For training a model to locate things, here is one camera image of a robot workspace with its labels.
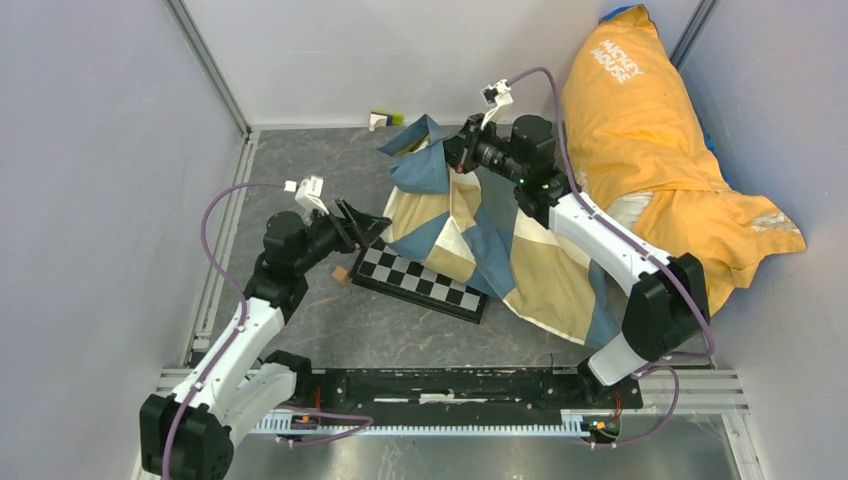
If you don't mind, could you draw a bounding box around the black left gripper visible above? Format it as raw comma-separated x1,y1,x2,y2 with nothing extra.
293,197,391,275

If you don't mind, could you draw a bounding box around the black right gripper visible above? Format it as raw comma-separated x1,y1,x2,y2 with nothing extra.
429,113,529,185

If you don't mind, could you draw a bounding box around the blue beige checkered pillowcase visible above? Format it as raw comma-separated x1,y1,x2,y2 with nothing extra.
378,115,620,348

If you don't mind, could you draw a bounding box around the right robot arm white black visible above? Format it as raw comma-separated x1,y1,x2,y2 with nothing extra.
443,114,709,408

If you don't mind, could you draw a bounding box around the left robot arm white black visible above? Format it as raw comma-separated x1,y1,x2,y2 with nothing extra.
139,199,392,479

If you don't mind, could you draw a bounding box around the yellow Mickey Mouse pillow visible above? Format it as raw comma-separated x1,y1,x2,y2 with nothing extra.
562,5,806,312

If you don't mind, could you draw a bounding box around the black white checkerboard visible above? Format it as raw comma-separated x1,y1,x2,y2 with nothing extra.
350,239,489,324

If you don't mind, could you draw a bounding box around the small wooden letter cube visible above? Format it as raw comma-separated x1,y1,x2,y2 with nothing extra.
332,266,350,284

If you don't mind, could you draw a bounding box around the small white green block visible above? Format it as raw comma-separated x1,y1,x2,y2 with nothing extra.
368,110,405,132

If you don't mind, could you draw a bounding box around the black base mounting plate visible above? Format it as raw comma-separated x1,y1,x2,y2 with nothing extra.
290,366,644,412

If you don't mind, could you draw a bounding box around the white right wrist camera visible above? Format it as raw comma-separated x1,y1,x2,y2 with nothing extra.
481,79,513,127

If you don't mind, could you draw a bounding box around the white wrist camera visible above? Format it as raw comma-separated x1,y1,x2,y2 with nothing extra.
481,79,513,127
283,175,329,214

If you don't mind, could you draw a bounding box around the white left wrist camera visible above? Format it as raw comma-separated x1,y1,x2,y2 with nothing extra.
283,175,329,214

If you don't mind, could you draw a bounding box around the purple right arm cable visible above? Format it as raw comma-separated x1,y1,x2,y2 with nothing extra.
506,66,717,362

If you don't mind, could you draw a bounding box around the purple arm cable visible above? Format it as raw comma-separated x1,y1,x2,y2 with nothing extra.
160,182,287,480
506,66,717,362

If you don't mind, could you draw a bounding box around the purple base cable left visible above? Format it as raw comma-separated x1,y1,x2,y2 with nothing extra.
274,404,376,448

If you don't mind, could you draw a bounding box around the white slotted cable duct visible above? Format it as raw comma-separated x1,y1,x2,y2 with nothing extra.
250,409,620,440

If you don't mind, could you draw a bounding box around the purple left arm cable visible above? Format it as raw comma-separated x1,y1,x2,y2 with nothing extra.
160,182,287,480

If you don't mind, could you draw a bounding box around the aluminium frame post right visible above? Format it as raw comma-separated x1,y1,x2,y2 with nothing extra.
669,0,720,68

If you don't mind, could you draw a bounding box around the aluminium frame post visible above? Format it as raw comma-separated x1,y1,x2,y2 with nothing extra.
669,0,720,68
164,0,252,138

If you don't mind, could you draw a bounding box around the aluminium frame post left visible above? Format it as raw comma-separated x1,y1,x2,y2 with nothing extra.
164,0,252,138

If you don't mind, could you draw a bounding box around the aluminium frame rail front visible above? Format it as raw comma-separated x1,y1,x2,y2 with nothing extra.
150,367,751,415

